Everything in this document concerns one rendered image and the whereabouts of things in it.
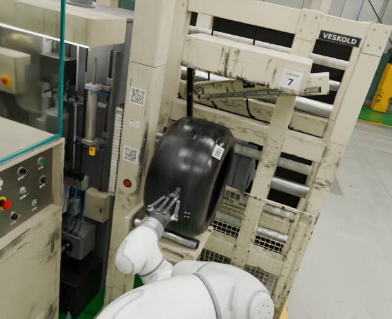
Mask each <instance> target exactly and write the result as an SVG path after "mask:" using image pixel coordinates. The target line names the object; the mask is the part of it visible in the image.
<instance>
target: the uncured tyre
mask: <svg viewBox="0 0 392 319"><path fill-rule="evenodd" d="M216 145H218V146H220V147H222V148H223V149H224V151H223V154H222V156H221V159H220V160H219V159H217V158H215V157H213V156H212V153H213V151H214V149H215V147H216ZM234 152H235V138H234V136H233V134H232V133H231V131H230V129H229V128H227V127H225V126H224V125H220V124H218V123H214V122H210V121H207V120H203V119H200V118H197V117H194V116H184V117H182V118H180V119H179V120H177V121H175V122H173V123H172V124H171V125H170V126H169V127H168V128H167V129H166V131H165V132H164V133H163V135H162V137H161V139H160V140H159V142H158V144H157V146H156V149H155V151H154V154H153V156H152V159H151V161H150V165H149V168H148V171H147V175H146V179H145V185H144V196H143V201H144V209H145V211H146V214H147V216H148V215H149V214H150V212H147V206H148V205H150V204H153V203H154V202H156V201H157V200H158V199H160V198H161V196H166V197H167V196H168V195H170V194H171V193H174V191H175V190H176V189H177V187H179V188H181V192H180V198H179V201H180V207H179V210H178V221H177V222H175V221H174V220H172V221H170V222H169V223H168V224H167V225H166V227H165V229H168V230H170V231H174V232H177V233H179V234H181V235H184V236H186V237H196V236H198V235H200V234H203V233H204V232H205V231H206V230H207V229H208V227H209V225H210V224H211V222H212V219H213V218H214V215H215V214H216V211H217V209H218V207H219V204H220V202H221V200H222V197H223V194H224V191H225V188H226V184H227V182H228V178H229V175H230V171H231V166H232V162H233V156H234ZM154 193H155V194H154ZM156 194H158V195H161V196H158V195H156ZM184 210H185V211H189V212H191V215H190V219H189V218H184V217H183V214H184Z"/></svg>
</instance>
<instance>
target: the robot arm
mask: <svg viewBox="0 0 392 319"><path fill-rule="evenodd" d="M180 192H181V188H179V187H177V189H176V190H175V191H174V193H171V194H170V195H168V196H167V197H166V196H163V197H161V198H160V199H158V200H157V201H156V202H154V203H153V204H150V205H148V206H147V212H150V214H149V215H148V217H146V218H144V219H143V220H142V221H141V222H140V224H139V225H138V226H137V227H136V229H135V230H133V231H131V232H130V233H129V234H128V235H127V236H126V238H125V239H124V241H123V242H122V243H121V245H120V247H119V249H118V251H117V253H116V256H115V259H114V262H115V265H116V267H117V269H118V270H119V271H120V272H121V273H123V274H125V275H134V274H136V273H137V274H138V275H139V277H140V278H141V280H142V282H143V284H144V285H143V286H141V287H138V288H136V289H134V290H132V291H129V292H127V293H125V294H123V295H122V296H120V297H119V298H117V299H116V300H114V301H113V302H112V303H110V304H109V305H108V306H106V307H105V308H104V309H103V310H102V311H101V313H100V315H99V316H98V317H97V318H96V319H273V315H274V304H273V301H272V299H271V297H270V294H269V292H268V290H267V289H266V288H265V287H264V286H263V284H262V283H261V282H260V281H259V280H257V279H256V278H255V277H254V276H253V275H251V274H249V273H248V272H246V271H243V270H241V269H239V268H237V267H234V266H231V265H227V264H222V263H216V262H204V261H192V260H185V261H181V262H179V263H177V264H176V265H175V266H173V265H172V264H171V263H169V262H168V261H167V260H166V259H165V258H164V257H163V255H162V254H161V252H160V250H159V246H158V244H157V243H158V241H159V239H160V238H161V236H162V235H163V233H164V228H165V227H166V225H167V224H168V223H169V222H170V221H172V220H174V221H175V222H177V221H178V210H179V207H180V201H179V198H180ZM170 202H171V203H170ZM169 203H170V205H169V206H168V207H167V205H168V204H169ZM175 205H176V208H175V213H174V214H173V216H172V217H171V215H170V212H171V210H172V209H173V208H174V206H175ZM159 206H160V207H159ZM158 207H159V208H158ZM165 208H166V209H165Z"/></svg>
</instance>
